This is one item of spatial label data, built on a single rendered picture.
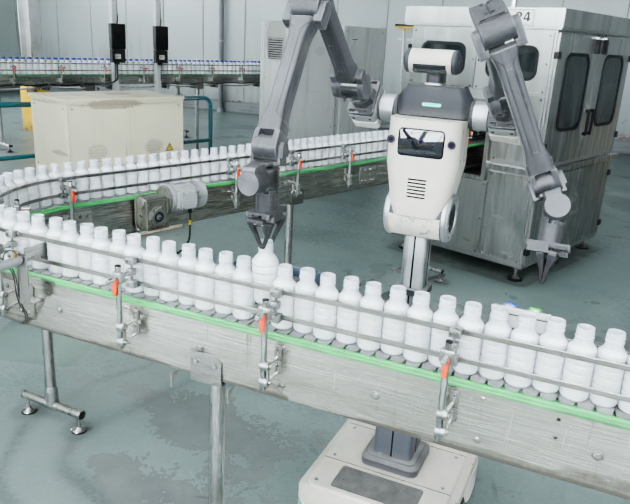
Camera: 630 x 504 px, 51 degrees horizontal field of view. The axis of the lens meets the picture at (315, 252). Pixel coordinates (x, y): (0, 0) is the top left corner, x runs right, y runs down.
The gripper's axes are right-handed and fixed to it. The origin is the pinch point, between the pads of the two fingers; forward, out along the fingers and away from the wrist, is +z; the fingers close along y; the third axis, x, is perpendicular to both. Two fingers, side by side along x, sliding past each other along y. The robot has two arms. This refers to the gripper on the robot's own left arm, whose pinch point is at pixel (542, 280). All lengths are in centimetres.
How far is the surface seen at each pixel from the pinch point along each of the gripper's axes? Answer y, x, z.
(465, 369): -11.7, -15.4, 23.5
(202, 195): -162, 96, -15
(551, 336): 5.1, -17.7, 12.2
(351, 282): -41.3, -18.6, 9.2
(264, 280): -64, -19, 13
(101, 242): -117, -18, 12
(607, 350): 16.3, -17.6, 12.6
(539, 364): 3.7, -15.7, 18.7
